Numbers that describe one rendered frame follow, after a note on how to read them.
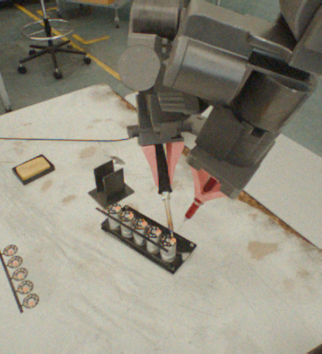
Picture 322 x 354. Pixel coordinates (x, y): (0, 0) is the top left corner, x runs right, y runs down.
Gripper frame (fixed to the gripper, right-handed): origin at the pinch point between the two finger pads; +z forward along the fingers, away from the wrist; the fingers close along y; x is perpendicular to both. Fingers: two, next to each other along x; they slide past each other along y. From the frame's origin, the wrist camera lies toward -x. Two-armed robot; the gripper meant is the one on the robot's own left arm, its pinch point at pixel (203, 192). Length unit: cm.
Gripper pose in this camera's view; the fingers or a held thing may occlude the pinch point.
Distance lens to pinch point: 45.6
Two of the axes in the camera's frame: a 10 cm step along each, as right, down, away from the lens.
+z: -2.7, 5.7, 7.7
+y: -5.6, 5.6, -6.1
